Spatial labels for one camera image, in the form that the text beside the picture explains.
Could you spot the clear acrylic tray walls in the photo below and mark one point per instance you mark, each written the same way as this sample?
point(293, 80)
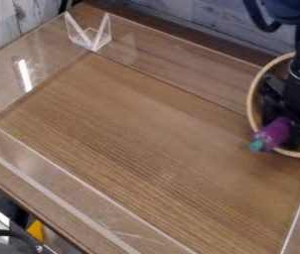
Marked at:
point(124, 143)

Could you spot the clear acrylic corner bracket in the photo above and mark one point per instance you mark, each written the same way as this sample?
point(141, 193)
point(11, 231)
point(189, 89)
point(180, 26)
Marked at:
point(90, 38)

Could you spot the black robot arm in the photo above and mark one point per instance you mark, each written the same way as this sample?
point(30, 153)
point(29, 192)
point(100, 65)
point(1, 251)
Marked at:
point(294, 64)

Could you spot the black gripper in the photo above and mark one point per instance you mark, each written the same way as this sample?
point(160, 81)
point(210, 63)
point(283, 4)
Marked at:
point(282, 102)

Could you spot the purple toy eggplant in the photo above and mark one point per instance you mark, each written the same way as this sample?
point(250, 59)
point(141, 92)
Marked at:
point(272, 135)

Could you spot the yellow object under table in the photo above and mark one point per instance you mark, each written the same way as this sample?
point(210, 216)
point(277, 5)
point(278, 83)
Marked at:
point(37, 230)

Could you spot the brown wooden bowl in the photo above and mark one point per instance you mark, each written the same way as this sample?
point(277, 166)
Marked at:
point(254, 102)

